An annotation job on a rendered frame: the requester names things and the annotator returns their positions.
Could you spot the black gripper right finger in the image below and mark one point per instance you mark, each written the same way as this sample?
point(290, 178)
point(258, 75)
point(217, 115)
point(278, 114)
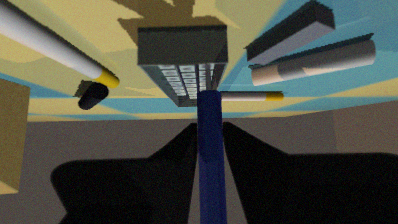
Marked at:
point(269, 181)

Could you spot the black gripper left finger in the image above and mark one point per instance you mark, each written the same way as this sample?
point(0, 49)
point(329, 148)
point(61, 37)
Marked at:
point(164, 180)

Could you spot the blue stylus with grey tip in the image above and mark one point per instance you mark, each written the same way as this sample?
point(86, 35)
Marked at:
point(211, 155)

